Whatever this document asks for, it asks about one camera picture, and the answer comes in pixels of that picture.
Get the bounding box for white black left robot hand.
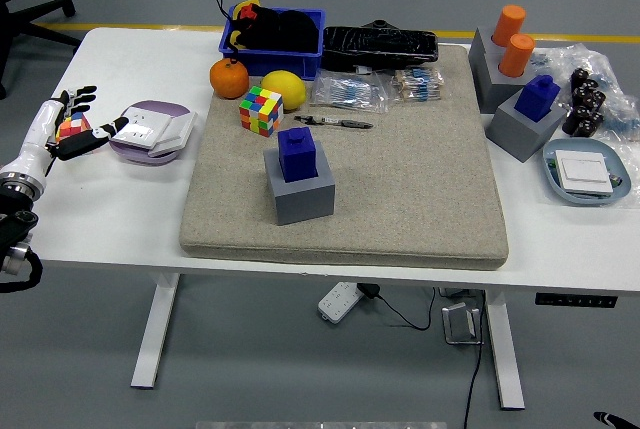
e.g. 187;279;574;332
1;85;130;185

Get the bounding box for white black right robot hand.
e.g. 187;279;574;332
593;411;640;429

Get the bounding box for blue seal with knob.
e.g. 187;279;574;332
513;74;561;124
277;127;321;184

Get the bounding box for grey square seal holder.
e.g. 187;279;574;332
485;90;569;164
263;146;336;227

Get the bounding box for pastel colourful puzzle cube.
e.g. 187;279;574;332
53;112;96;156

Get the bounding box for black table control panel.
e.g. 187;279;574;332
534;292;618;309

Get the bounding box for purple plate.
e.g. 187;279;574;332
108;99;197;167

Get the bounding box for white table leg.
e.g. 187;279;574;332
483;290;526;411
130;272;181;390

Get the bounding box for orange fruit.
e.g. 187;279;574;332
209;57;250;100

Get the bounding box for bright colourful puzzle cube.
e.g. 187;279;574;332
238;85;285;139

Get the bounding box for pale blue plate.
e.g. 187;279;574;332
542;137;632;207

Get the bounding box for yellow lemon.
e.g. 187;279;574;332
260;69;307;112

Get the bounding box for blue plastic bin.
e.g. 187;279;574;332
218;6;327;82

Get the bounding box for black pen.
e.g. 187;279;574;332
293;114;375;130

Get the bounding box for white power strip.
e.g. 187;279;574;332
318;281;365;324

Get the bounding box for clear bag of blue resistors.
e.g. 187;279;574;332
312;69;390;114

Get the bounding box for grey-brown felt mat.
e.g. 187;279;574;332
178;43;510;272

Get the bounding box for crumpled clear plastic bag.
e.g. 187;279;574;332
529;42;640;210

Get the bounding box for black plastic-wrapped keyboard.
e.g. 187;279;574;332
321;25;440;72

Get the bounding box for grey double cylinder holder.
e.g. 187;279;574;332
467;26;539;114

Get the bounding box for orange cylinder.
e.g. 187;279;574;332
498;33;537;78
492;4;528;48

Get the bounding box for clear bag of tan resistors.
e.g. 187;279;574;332
389;67;448;103

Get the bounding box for white wall socket panel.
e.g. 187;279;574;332
108;106;176;148

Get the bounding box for black floor cable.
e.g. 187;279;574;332
462;343;485;429

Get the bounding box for silver metal bracket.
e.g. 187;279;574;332
441;301;485;346

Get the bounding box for white wall switch panel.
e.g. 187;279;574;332
554;149;615;196

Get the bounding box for black plug with cord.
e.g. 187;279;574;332
357;282;437;332

